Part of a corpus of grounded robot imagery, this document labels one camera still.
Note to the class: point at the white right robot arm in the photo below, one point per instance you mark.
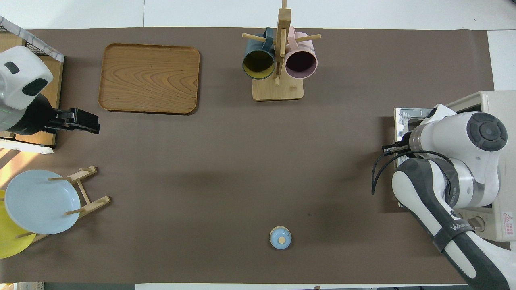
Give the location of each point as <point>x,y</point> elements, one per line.
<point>455,137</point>

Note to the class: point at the light blue plate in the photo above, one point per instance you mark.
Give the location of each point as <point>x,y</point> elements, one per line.
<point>40,201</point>

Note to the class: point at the dark blue mug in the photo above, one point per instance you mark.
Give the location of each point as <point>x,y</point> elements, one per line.
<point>258,64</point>

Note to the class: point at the small blue lidded jar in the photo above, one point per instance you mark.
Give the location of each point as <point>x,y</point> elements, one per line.
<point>280,237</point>

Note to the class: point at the cream toaster oven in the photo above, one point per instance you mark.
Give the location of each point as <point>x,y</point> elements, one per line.
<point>506,193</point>

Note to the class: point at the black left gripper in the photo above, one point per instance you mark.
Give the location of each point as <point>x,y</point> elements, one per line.
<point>86,121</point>

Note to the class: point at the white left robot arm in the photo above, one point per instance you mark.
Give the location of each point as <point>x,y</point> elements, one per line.
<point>20,76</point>

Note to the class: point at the silver oven knob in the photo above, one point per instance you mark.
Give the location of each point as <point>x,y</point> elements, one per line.
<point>477,224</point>

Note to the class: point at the red warning sticker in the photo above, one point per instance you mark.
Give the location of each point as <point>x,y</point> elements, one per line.
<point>508,224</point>

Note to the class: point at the pink mug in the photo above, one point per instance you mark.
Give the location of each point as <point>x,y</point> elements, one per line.
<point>301,63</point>

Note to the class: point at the yellow plate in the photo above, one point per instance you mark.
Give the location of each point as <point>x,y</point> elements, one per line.
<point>8,241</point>

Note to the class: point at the brown table mat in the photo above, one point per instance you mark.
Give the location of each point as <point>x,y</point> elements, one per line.
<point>258,161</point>

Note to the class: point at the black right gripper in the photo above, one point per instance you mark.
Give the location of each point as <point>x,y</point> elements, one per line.
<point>401,149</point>

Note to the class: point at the wooden plate rack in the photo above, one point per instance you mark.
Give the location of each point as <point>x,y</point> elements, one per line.
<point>94,203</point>

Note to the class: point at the wooden serving tray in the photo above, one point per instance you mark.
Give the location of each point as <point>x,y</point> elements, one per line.
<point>149,78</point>

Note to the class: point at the wooden mug tree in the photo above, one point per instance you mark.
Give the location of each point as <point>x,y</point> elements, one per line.
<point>278,90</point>

